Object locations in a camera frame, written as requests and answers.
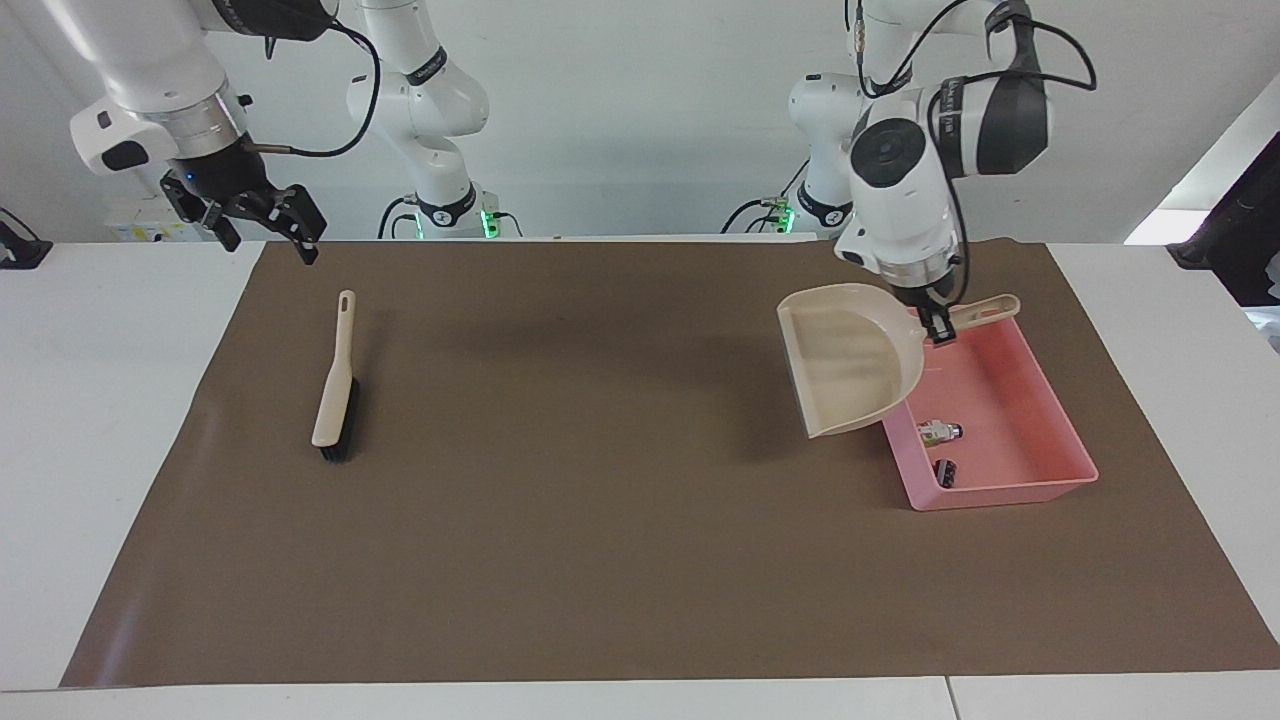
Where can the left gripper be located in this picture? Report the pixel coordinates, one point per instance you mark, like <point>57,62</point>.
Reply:
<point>925,293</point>

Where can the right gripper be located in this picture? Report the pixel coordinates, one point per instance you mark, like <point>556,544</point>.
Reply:
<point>222,172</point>

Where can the beige plastic dustpan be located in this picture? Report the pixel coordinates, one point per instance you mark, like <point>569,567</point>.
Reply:
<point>850,360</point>

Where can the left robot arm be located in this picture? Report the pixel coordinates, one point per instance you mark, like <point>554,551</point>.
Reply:
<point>905,190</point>

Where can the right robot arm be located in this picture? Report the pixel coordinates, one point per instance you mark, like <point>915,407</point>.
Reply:
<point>160,60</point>

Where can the small white cylindrical e-waste piece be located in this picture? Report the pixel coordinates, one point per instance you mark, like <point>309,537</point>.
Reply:
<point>938,432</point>

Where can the small black e-waste piece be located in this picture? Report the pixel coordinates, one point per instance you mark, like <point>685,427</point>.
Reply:
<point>945,472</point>

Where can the pink plastic tray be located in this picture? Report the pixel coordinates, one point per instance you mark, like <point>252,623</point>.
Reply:
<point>1010,410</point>

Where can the beige brush with black bristles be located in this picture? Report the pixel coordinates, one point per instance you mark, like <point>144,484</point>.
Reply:
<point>333,395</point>

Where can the black stand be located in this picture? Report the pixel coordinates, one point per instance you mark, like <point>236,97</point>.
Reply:
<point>1235,235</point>
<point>18,250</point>

